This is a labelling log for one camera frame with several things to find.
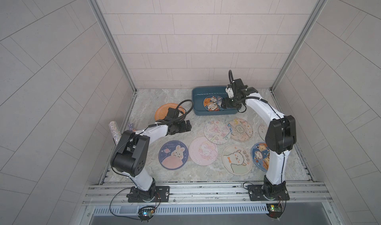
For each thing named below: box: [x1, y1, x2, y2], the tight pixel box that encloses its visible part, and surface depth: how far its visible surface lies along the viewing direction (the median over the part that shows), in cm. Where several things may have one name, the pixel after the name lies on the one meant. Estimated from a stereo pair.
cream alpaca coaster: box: [221, 144, 253, 176], surface depth 84 cm
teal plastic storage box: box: [191, 85, 242, 116], surface depth 108 cm
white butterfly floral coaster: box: [203, 120, 232, 145], surface depth 95 cm
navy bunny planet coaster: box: [158, 140, 190, 171], surface depth 86 cm
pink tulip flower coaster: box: [229, 118, 254, 143], surface depth 96 cm
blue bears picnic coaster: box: [203, 95, 225, 112], surface depth 110 cm
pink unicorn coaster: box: [188, 136, 218, 167], surface depth 87 cm
